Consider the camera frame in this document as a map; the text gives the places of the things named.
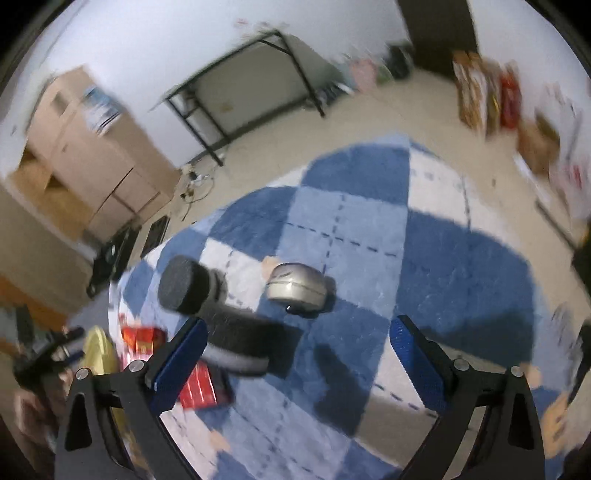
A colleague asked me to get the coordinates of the red orange cigarette pack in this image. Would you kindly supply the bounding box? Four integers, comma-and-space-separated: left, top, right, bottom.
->
120, 326, 167, 368

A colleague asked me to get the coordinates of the red cigarette box front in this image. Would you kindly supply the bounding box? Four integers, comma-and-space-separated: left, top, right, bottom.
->
178, 360, 233, 410

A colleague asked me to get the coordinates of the black foam cylinder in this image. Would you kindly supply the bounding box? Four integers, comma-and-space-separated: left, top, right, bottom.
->
197, 303, 304, 378
157, 255, 221, 316

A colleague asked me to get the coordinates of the silver round tin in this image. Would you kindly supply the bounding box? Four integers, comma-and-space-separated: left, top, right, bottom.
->
266, 262, 334, 317

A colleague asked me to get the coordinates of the yellow plastic basin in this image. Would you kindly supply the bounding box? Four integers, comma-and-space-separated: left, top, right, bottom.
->
81, 326, 134, 468

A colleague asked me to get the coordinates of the black open case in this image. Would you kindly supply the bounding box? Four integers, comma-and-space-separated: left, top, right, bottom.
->
86, 226, 140, 299

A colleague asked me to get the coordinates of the black foam tray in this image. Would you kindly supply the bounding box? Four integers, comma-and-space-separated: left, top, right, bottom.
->
140, 215, 170, 259

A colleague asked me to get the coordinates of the wooden wardrobe cabinet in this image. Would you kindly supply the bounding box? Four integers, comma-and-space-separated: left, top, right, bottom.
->
8, 67, 180, 242

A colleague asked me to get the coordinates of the bag hanging on wardrobe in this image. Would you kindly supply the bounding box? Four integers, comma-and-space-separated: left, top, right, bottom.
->
82, 86, 123, 136

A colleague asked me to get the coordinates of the blue white checkered rug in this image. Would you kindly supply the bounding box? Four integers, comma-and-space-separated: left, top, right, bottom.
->
109, 136, 563, 479

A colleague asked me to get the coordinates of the brown cardboard box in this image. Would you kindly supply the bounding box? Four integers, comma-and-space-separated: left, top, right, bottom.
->
517, 114, 560, 177

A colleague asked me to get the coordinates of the black folding table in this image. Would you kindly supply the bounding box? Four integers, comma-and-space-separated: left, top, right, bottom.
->
159, 29, 342, 165

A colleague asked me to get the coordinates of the red fire extinguisher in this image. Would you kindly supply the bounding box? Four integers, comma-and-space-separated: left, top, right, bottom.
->
500, 61, 522, 130

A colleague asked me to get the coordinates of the printed cardboard box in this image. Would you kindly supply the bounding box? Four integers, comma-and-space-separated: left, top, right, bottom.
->
452, 50, 501, 138

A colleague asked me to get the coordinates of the pink shopping bag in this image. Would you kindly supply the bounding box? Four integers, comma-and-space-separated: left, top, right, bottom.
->
349, 58, 377, 93

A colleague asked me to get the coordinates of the dark brown door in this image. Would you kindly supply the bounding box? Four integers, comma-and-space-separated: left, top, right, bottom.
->
398, 0, 478, 81

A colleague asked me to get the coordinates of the power strip with cables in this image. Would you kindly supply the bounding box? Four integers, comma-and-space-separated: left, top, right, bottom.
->
179, 169, 215, 205

